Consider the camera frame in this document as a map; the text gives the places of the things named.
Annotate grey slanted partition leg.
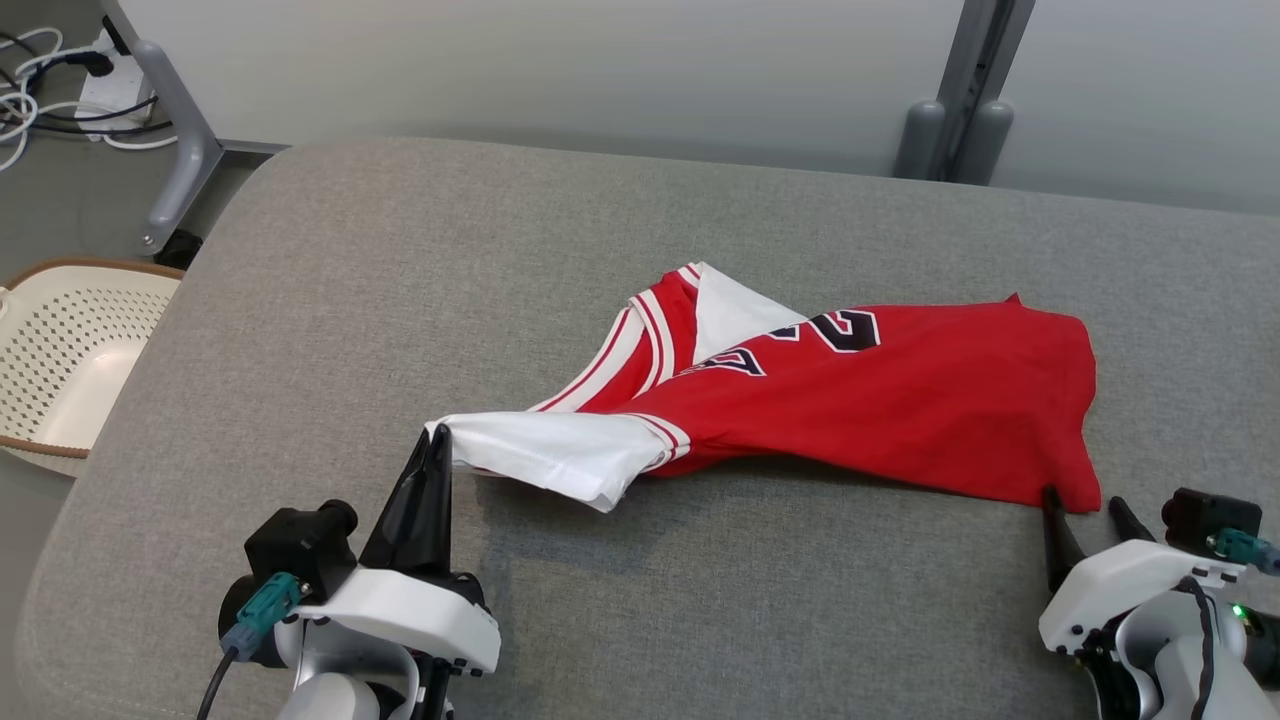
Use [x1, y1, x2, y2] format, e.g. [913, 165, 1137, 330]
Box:
[98, 0, 291, 257]

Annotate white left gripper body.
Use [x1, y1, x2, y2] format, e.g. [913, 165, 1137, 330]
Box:
[293, 566, 502, 676]

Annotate teal plug left camera cable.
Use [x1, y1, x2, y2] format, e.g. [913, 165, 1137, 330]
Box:
[195, 571, 303, 720]

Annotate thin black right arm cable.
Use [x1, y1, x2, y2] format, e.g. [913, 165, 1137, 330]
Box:
[1178, 575, 1219, 720]

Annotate small black foot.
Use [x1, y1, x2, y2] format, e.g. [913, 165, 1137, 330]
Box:
[158, 229, 205, 271]

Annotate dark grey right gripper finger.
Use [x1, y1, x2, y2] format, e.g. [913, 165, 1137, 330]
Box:
[1041, 486, 1088, 593]
[1107, 496, 1158, 548]

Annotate red white basketball jersey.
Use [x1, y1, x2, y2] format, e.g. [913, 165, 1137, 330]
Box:
[424, 261, 1104, 515]

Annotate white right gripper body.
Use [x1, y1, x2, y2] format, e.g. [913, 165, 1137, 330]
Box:
[1038, 538, 1243, 658]

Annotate teal plug right camera cable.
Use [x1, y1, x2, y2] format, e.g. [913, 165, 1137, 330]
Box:
[1208, 528, 1280, 577]

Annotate teal plug camera cable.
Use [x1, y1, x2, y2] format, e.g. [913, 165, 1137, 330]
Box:
[195, 571, 303, 720]
[1208, 528, 1280, 577]

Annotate white power strip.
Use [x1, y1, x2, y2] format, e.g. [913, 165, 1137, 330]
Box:
[75, 28, 158, 113]

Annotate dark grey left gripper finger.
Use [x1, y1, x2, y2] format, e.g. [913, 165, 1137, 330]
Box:
[358, 427, 442, 576]
[424, 424, 458, 579]

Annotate grey partition post two feet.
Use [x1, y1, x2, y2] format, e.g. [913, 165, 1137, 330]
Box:
[893, 0, 1038, 187]

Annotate cream perforated laundry basket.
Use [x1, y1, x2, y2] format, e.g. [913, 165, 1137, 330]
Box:
[0, 257, 187, 480]

